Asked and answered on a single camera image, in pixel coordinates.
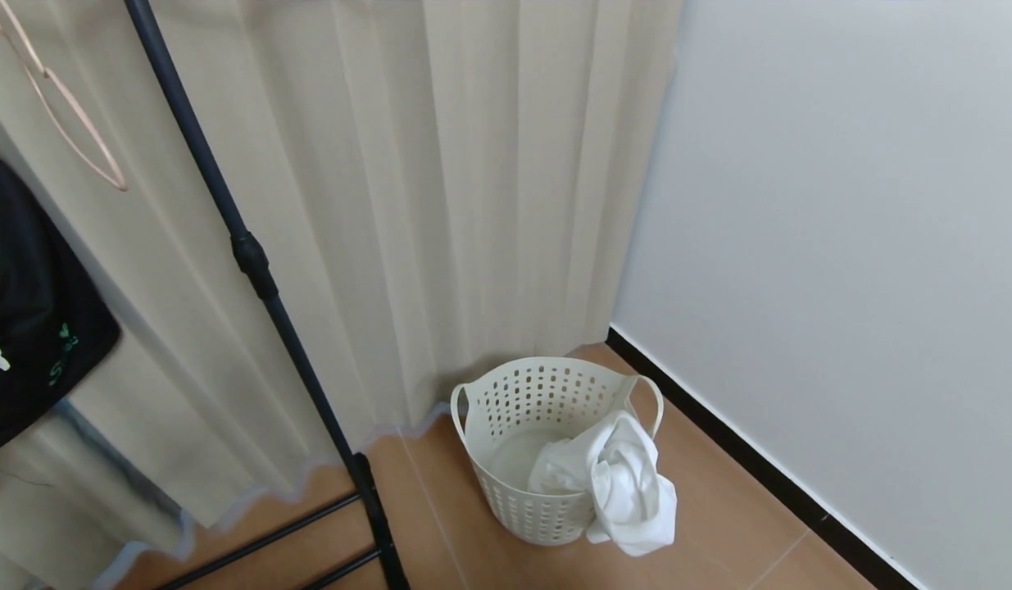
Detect white printed t-shirt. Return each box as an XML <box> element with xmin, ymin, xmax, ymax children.
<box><xmin>528</xmin><ymin>410</ymin><xmax>678</xmax><ymax>558</ymax></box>

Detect black shorts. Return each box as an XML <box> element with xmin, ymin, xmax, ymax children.
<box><xmin>0</xmin><ymin>143</ymin><xmax>123</xmax><ymax>460</ymax></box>

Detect pink clothes hanger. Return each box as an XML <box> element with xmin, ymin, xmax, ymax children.
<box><xmin>0</xmin><ymin>0</ymin><xmax>128</xmax><ymax>193</ymax></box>

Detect white laundry basket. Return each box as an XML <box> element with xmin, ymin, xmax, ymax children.
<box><xmin>450</xmin><ymin>356</ymin><xmax>665</xmax><ymax>547</ymax></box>

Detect black clothes rack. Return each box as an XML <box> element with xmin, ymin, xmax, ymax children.
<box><xmin>122</xmin><ymin>0</ymin><xmax>411</xmax><ymax>590</ymax></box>

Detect beige curtain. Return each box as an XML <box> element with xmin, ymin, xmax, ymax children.
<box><xmin>0</xmin><ymin>0</ymin><xmax>685</xmax><ymax>590</ymax></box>

